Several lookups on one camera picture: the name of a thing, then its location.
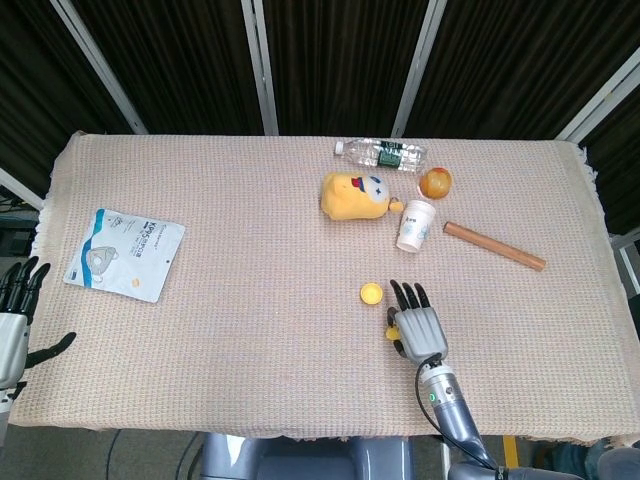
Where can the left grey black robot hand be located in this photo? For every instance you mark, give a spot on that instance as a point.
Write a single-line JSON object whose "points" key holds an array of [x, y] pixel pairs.
{"points": [[12, 335]]}

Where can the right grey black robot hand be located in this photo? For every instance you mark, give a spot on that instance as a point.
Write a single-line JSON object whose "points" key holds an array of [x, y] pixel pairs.
{"points": [[422, 332]]}

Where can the small yellow cap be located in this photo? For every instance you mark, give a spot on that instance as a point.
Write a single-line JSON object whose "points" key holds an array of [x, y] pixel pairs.
{"points": [[391, 333]]}

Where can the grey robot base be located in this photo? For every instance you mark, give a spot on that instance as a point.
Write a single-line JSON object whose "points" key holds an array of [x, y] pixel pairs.
{"points": [[305, 457]]}

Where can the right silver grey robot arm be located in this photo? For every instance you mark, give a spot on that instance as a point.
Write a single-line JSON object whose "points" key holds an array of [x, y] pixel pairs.
{"points": [[450, 405]]}

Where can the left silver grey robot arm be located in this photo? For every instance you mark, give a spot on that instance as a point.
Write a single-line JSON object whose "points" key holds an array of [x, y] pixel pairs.
{"points": [[3, 415]]}

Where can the yellow round eggshell cup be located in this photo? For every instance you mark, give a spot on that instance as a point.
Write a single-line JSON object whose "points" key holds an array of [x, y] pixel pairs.
{"points": [[371, 294]]}

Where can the yellow plush toy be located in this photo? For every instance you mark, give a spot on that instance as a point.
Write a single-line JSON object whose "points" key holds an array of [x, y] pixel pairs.
{"points": [[352, 197]]}

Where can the white paper cup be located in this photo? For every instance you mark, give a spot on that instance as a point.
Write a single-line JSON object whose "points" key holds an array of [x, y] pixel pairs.
{"points": [[416, 226]]}

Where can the brown wooden stick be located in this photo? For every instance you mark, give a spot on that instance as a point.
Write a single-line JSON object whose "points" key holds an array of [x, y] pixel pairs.
{"points": [[492, 246]]}

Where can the white blue mask package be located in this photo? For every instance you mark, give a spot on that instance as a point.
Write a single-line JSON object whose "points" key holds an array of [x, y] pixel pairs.
{"points": [[125, 255]]}

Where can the orange translucent ball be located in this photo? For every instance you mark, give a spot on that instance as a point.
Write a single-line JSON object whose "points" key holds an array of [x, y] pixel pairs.
{"points": [[436, 183]]}

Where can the beige woven tablecloth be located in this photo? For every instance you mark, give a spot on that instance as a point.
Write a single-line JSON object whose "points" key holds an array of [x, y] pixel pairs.
{"points": [[250, 300]]}

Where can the clear plastic water bottle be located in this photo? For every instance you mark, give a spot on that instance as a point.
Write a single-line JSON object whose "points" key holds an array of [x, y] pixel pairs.
{"points": [[385, 154]]}

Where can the white metal side rack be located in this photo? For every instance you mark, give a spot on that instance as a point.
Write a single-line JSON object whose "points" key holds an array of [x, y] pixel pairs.
{"points": [[627, 250]]}

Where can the white metal frame post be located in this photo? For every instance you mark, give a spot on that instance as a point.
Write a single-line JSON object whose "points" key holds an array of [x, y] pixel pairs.
{"points": [[100, 65], [20, 190], [260, 65], [600, 97], [417, 70]]}

